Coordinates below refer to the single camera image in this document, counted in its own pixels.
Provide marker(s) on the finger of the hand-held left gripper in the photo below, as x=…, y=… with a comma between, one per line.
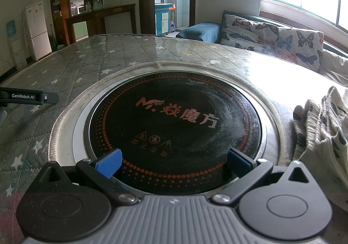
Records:
x=51, y=98

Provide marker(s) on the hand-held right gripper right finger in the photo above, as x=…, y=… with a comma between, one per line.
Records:
x=240, y=162

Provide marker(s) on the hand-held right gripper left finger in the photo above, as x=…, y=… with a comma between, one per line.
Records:
x=108, y=163

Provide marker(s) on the white spotted clothes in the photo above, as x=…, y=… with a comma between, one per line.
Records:
x=320, y=135

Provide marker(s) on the water dispenser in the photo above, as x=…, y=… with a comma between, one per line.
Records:
x=17, y=50

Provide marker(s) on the green mop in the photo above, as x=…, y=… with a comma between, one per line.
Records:
x=60, y=46

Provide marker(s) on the grey quilted star table cover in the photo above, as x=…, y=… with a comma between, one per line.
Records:
x=81, y=53

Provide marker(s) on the white refrigerator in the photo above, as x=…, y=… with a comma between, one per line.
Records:
x=38, y=31

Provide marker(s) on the round black induction cooktop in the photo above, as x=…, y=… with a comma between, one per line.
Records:
x=174, y=102

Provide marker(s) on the dark wooden counter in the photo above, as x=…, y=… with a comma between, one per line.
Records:
x=100, y=19

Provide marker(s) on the white microwave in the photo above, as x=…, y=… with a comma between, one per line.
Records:
x=81, y=10

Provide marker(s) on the wooden shelf unit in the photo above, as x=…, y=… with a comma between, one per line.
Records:
x=64, y=1

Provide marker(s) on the glass jar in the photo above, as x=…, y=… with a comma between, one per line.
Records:
x=97, y=4
x=87, y=6

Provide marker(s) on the butterfly print cushion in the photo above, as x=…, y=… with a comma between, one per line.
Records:
x=272, y=40

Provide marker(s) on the white pillow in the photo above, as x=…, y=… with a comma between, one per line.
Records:
x=334, y=70

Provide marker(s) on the blue cabinet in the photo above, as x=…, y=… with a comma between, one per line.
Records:
x=161, y=19

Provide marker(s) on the blue cushion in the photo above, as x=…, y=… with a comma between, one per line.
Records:
x=198, y=30

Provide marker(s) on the purple stool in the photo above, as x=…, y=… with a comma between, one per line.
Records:
x=172, y=26

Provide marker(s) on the orange plastic container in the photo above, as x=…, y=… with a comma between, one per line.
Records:
x=172, y=14

